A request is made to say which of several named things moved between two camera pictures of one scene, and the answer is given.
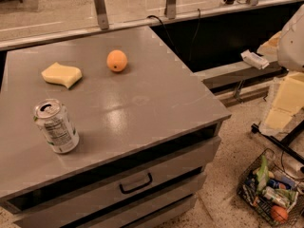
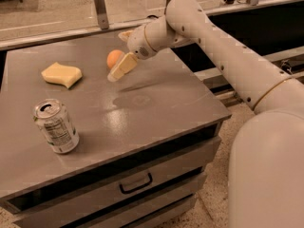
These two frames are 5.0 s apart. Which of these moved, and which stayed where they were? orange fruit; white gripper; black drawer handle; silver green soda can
Moved: white gripper
Stayed: orange fruit; silver green soda can; black drawer handle
